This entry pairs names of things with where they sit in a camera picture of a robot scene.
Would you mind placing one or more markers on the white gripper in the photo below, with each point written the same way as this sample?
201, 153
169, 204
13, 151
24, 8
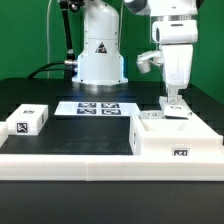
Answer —
177, 60

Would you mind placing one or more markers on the white cabinet door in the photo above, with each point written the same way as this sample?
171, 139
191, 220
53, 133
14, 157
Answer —
151, 114
174, 107

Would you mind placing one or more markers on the white cabinet body box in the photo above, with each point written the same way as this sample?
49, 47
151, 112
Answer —
164, 138

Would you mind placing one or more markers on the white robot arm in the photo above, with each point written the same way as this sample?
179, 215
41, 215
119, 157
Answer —
173, 29

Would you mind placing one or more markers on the white cabinet top block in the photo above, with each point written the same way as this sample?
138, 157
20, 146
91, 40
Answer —
27, 119

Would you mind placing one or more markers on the black camera stand pole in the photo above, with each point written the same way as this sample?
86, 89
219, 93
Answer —
70, 62

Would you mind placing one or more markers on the white marker base plate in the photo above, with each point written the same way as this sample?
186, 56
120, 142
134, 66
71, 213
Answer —
110, 109

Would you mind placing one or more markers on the white U-shaped fence frame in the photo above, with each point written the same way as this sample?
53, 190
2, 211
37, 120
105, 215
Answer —
111, 168

